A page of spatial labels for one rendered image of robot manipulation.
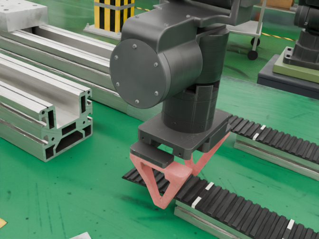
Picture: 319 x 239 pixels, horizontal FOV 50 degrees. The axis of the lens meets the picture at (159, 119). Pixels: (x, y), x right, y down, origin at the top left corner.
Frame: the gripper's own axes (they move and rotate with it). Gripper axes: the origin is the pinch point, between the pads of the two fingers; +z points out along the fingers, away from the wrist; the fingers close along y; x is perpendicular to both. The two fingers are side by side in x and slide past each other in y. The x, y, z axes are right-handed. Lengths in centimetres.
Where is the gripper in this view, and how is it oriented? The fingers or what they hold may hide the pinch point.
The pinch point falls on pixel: (177, 183)
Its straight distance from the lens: 43.3
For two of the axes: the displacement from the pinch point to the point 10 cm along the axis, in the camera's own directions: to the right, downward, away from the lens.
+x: 8.3, 3.3, -4.5
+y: -5.5, 3.6, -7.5
